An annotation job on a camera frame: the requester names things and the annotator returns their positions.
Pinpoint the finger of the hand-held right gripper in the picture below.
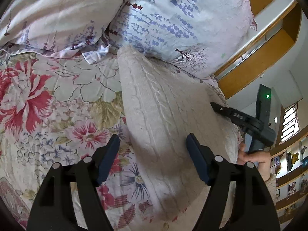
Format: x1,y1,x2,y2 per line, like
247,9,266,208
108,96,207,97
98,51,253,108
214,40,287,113
210,101,259,132

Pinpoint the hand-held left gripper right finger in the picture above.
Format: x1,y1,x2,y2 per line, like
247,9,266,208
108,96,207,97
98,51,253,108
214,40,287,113
186,133,281,231

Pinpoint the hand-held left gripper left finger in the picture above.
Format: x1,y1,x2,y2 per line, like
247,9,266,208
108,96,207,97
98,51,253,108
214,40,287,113
26,134,120,231

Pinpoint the cream cable-knit sweater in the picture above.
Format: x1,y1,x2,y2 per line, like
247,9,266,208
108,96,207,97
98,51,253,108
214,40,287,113
117,44,243,222

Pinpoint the person's right forearm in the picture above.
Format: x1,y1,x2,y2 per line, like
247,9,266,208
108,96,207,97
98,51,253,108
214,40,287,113
261,164,278,198

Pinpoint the person's right hand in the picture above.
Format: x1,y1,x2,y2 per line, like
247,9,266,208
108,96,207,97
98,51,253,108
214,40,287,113
237,142,271,174

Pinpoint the wooden wardrobe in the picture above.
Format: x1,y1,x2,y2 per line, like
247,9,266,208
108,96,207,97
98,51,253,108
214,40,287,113
214,0,304,99

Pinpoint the wooden display shelf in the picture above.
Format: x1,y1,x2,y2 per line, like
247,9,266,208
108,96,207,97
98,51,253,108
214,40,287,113
269,125,308,227

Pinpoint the floral bed sheet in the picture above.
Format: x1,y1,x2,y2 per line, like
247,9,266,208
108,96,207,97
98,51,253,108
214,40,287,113
0,46,243,231

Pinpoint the lavender print pillow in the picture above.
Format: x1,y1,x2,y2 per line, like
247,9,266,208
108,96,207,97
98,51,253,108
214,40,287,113
106,0,258,80

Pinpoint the pink floral pillow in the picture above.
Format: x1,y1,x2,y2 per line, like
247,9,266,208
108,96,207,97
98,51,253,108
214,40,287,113
0,0,135,58

